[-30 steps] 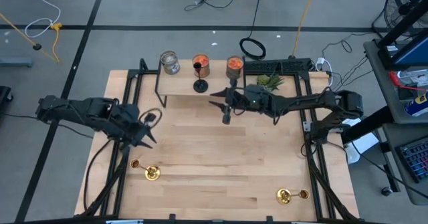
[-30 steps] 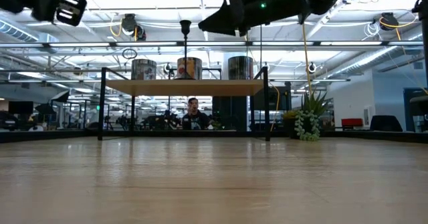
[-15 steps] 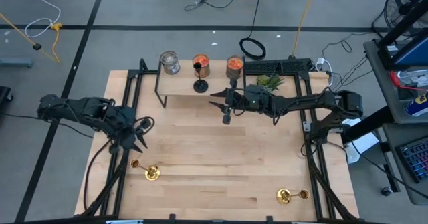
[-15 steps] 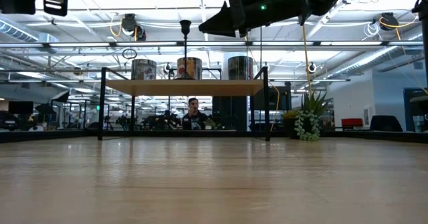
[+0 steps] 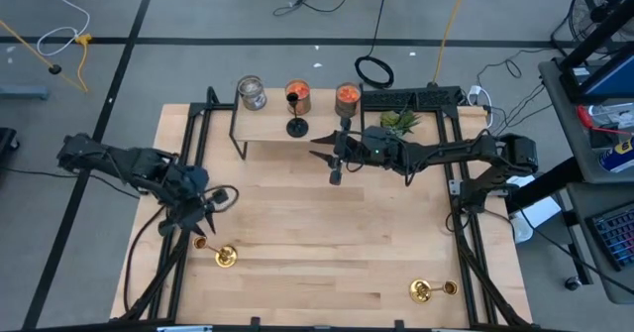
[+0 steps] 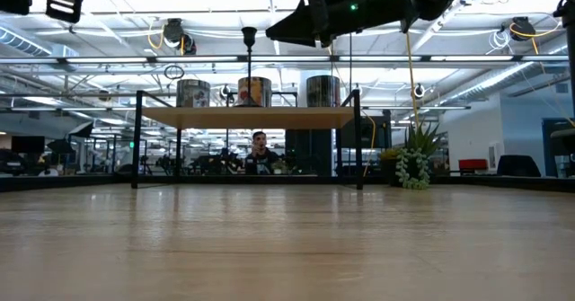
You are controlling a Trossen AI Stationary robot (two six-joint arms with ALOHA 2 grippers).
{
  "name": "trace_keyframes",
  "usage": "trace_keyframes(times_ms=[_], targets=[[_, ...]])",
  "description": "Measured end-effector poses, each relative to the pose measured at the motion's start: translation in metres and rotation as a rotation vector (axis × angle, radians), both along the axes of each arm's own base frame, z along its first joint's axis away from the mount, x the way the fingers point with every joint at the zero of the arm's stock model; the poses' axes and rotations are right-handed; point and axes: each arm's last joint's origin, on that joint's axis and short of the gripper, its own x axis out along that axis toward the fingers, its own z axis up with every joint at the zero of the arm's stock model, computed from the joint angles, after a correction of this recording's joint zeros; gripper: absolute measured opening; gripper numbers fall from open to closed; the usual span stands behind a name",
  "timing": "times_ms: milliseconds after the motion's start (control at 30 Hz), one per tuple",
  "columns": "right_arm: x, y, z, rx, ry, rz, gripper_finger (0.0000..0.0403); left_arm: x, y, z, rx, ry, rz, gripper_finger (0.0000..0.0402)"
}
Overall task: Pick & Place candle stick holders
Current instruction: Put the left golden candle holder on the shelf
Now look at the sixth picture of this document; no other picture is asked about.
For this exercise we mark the green succulent plant in pot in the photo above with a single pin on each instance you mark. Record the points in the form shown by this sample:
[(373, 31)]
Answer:
[(415, 166)]

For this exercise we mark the black candlestick holder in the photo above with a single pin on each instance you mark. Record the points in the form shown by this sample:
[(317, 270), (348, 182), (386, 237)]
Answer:
[(249, 67)]

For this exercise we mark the dark striped candle tin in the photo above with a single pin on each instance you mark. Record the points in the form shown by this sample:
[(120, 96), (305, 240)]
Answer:
[(323, 92)]

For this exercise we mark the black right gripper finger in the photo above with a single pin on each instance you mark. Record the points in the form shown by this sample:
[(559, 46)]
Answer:
[(292, 27)]

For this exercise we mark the black studio lamp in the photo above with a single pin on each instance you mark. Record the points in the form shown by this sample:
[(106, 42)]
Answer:
[(82, 130)]

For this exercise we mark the red topped stool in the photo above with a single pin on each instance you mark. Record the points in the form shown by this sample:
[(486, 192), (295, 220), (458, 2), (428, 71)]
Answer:
[(473, 165)]

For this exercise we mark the floral label candle tin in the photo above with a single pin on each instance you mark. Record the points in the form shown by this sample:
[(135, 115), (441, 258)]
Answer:
[(193, 94)]

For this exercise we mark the orange label candle tin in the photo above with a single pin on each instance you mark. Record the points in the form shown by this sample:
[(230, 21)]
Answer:
[(262, 92)]

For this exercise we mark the wooden shelf with black frame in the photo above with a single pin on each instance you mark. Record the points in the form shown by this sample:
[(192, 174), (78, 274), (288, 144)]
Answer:
[(247, 117)]

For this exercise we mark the black table edge rail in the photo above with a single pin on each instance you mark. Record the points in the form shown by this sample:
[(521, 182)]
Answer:
[(67, 183)]

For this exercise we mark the black monitor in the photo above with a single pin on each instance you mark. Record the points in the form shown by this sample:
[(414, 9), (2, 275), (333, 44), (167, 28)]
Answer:
[(28, 144)]

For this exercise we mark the person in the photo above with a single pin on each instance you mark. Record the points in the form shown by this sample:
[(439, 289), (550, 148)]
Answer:
[(260, 159)]

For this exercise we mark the black office chair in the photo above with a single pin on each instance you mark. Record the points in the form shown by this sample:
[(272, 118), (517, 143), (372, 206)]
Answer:
[(519, 166)]

